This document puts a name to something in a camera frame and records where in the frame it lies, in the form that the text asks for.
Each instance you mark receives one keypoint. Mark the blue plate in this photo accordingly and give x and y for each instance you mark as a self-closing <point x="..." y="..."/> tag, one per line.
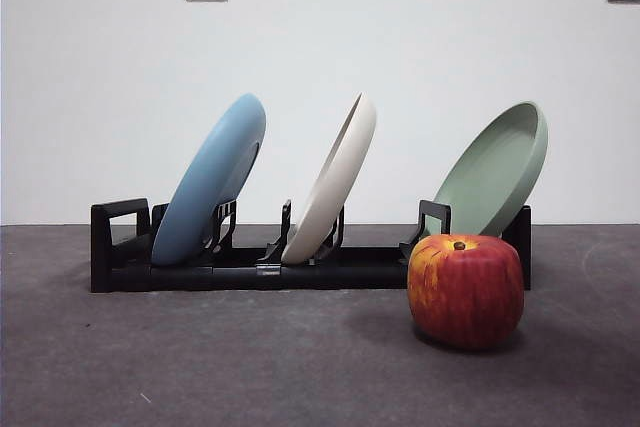
<point x="205" y="182"/>

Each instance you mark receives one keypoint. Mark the red yellow apple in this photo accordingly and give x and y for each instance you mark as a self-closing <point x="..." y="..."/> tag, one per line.
<point x="465" y="292"/>

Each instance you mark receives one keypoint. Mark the beige plate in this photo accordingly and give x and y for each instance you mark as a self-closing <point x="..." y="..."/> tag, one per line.
<point x="332" y="182"/>

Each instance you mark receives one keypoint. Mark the black plate rack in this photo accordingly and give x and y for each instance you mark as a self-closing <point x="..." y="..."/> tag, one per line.
<point x="330" y="277"/>

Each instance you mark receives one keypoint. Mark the green plate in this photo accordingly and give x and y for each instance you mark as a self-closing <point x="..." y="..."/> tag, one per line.
<point x="492" y="172"/>

